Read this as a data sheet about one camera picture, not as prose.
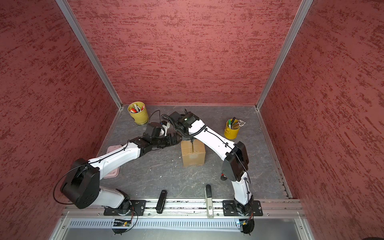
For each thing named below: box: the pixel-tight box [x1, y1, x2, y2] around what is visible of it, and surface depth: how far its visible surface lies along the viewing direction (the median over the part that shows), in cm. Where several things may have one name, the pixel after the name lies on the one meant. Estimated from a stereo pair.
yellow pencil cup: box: [224, 118, 240, 140], surface depth 99 cm
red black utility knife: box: [220, 172, 228, 181], surface depth 85 cm
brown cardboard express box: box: [180, 139, 206, 167], surface depth 80 cm
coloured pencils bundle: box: [234, 119, 246, 129], surface depth 89 cm
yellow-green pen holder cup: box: [127, 101, 149, 125], surface depth 102 cm
